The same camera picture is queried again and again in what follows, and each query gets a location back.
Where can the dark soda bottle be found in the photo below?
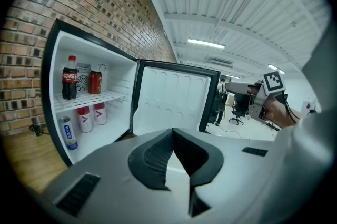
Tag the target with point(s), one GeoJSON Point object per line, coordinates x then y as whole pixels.
{"type": "Point", "coordinates": [69, 80]}

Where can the black office chair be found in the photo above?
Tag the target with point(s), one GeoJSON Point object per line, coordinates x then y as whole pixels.
{"type": "Point", "coordinates": [238, 112]}

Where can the black fridge door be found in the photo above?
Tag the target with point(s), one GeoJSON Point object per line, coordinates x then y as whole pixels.
{"type": "Point", "coordinates": [173, 96]}

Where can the black mini fridge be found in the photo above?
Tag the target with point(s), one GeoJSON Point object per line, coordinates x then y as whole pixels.
{"type": "Point", "coordinates": [50, 80]}

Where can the white red can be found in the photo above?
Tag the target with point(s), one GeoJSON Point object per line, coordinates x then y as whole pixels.
{"type": "Point", "coordinates": [100, 114]}
{"type": "Point", "coordinates": [84, 120]}

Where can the white ceiling tube light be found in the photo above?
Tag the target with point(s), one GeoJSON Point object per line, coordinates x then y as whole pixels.
{"type": "Point", "coordinates": [206, 43]}
{"type": "Point", "coordinates": [276, 68]}

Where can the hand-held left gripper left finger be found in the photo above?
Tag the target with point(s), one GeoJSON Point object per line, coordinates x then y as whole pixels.
{"type": "Point", "coordinates": [113, 180]}

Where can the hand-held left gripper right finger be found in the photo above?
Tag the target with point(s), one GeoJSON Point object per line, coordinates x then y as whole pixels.
{"type": "Point", "coordinates": [237, 170]}

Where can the wooden table with metal legs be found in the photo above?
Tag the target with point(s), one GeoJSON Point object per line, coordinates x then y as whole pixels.
{"type": "Point", "coordinates": [29, 159]}

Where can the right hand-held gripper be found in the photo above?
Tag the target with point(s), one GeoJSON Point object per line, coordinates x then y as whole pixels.
{"type": "Point", "coordinates": [272, 82]}

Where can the person's right hand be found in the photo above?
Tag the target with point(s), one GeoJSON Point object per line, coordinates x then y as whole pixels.
{"type": "Point", "coordinates": [279, 111]}

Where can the red drink can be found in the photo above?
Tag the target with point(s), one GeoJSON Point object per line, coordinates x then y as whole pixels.
{"type": "Point", "coordinates": [94, 83]}

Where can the blue drink can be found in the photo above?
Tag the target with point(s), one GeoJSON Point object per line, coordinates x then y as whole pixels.
{"type": "Point", "coordinates": [68, 133]}

